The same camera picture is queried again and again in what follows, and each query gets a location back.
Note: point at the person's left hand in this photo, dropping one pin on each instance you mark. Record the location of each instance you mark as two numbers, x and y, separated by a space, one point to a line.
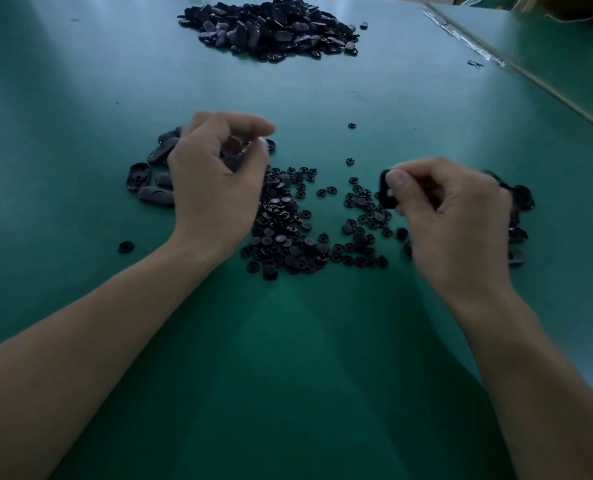
212 200

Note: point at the person's right hand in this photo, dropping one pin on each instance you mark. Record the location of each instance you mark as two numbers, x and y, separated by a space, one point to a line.
461 235

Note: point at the pile of black oval shells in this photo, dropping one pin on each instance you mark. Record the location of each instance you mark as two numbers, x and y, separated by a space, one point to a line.
521 200

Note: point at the pile of small black buttons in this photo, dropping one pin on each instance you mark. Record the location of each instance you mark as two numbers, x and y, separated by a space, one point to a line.
286 230

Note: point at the person's right forearm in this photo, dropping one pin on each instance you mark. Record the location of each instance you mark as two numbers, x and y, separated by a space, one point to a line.
546 390

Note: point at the person's left forearm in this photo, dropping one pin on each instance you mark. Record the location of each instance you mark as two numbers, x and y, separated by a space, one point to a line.
77 370

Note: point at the small black plastic scrap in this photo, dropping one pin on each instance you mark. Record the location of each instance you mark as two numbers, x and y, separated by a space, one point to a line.
475 63

